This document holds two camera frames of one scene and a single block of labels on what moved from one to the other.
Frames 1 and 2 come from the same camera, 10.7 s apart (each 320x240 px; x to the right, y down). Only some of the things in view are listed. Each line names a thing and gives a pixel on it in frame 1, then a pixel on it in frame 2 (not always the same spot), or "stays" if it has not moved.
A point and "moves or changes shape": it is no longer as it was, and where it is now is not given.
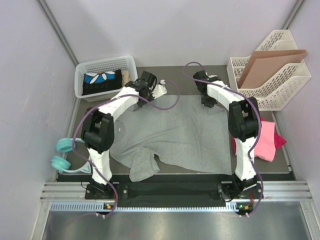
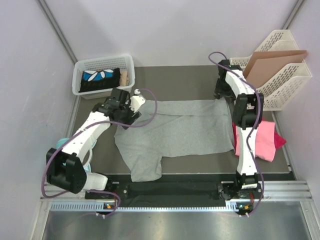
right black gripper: (208, 104) to (218, 92)
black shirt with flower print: (94, 83) stays
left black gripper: (151, 97) to (132, 116)
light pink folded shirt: (265, 147) stays
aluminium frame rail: (298, 192) stays
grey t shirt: (187, 136) moves or changes shape
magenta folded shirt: (279, 140) stays
